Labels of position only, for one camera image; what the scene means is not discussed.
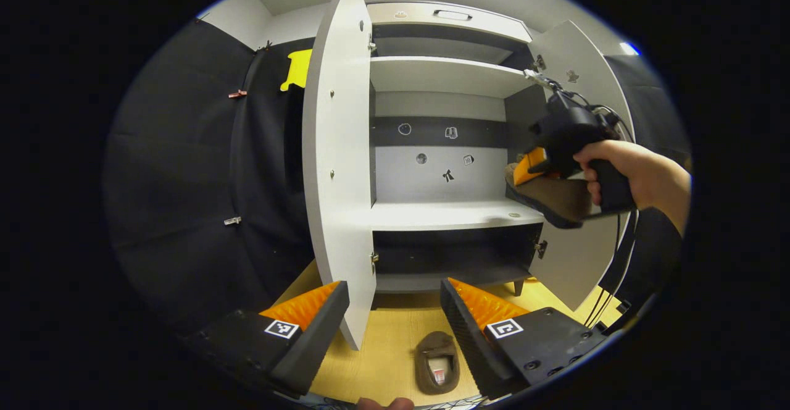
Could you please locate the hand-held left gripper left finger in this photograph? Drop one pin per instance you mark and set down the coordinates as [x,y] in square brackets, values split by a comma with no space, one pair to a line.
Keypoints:
[318,336]

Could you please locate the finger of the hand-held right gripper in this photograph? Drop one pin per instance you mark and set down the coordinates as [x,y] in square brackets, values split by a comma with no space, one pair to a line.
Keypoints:
[528,164]

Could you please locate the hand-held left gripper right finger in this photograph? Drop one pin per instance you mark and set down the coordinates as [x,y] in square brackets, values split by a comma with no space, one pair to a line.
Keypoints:
[469,342]

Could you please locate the brown fuzzy shoe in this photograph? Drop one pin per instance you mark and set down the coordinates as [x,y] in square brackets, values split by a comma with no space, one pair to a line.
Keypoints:
[555,199]
[435,348]

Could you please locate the white shoe cabinet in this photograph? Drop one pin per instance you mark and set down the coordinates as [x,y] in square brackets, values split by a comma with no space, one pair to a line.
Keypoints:
[444,215]

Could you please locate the white cabinet drawer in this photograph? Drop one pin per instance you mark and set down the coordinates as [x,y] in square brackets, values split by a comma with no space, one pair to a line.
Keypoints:
[413,12]

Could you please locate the ceiling light strip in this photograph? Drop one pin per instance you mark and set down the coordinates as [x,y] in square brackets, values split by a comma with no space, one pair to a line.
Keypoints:
[629,48]

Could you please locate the white clip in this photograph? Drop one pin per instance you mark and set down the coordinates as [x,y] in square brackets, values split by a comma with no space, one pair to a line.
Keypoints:
[232,220]

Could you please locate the black backdrop cloth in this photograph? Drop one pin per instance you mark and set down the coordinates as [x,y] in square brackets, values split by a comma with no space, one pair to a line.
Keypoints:
[185,169]

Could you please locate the pink clip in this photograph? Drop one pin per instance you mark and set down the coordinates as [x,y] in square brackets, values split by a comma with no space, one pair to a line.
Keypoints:
[237,94]

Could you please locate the black clip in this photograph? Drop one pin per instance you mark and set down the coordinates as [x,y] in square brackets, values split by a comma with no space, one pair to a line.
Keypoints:
[265,46]

